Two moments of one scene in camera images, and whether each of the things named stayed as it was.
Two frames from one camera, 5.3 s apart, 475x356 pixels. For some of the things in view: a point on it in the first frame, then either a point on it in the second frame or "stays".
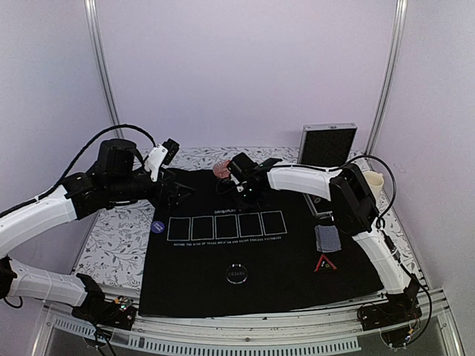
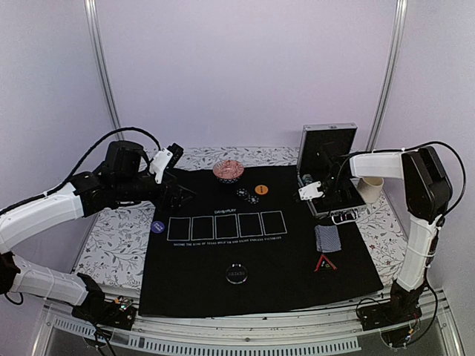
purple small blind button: x=157 y=227 stays
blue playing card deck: x=327 y=238 stays
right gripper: x=252 y=205 → x=336 y=199
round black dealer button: x=236 y=274 stays
